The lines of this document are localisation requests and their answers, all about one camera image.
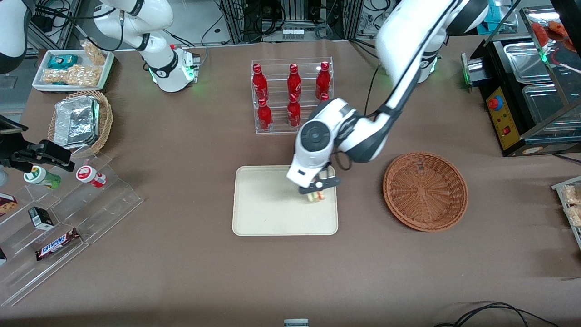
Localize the clear tray with snacks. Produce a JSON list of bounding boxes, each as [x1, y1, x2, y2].
[[551, 176, 581, 251]]

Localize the black food warmer machine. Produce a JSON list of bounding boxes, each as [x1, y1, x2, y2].
[[460, 6, 581, 158]]

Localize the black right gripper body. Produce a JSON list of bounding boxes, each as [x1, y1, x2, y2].
[[0, 116, 29, 170]]

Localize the brown cookie box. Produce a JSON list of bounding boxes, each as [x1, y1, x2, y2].
[[0, 193, 18, 217]]

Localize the white rectangular snack tray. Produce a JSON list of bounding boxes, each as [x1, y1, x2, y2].
[[32, 49, 114, 92]]

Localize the cream plastic tray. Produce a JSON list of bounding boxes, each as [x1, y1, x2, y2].
[[231, 164, 339, 237]]

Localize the orange red food items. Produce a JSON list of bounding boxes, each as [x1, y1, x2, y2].
[[530, 20, 573, 45]]

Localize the red and white bottle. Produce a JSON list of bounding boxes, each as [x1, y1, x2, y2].
[[75, 165, 107, 188]]

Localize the brown wicker basket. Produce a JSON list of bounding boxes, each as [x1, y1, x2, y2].
[[382, 151, 469, 233]]

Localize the small black box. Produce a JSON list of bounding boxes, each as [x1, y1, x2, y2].
[[28, 206, 54, 231]]

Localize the light wicker basket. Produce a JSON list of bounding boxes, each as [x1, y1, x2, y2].
[[47, 90, 113, 158]]

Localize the small clear peanut bag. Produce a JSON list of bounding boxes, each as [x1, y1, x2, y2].
[[80, 40, 108, 67]]

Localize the green and white bottle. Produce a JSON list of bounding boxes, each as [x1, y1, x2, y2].
[[24, 166, 62, 190]]

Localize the silver foil package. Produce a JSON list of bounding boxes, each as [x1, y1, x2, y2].
[[53, 96, 100, 149]]

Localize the Snickers chocolate bar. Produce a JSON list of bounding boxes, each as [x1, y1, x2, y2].
[[35, 228, 81, 261]]

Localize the teal box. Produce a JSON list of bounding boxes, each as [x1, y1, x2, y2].
[[486, 0, 511, 24]]

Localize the large clear peanut bag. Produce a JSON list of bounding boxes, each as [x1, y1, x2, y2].
[[43, 64, 102, 87]]

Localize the black floor cable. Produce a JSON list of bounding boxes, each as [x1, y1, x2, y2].
[[432, 302, 562, 327]]

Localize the clear acrylic bottle rack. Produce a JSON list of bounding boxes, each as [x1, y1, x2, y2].
[[251, 57, 334, 135]]

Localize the teal snack packet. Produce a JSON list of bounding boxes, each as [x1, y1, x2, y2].
[[48, 54, 79, 69]]

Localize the clear acrylic step display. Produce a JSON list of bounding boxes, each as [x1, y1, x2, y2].
[[0, 152, 144, 306]]

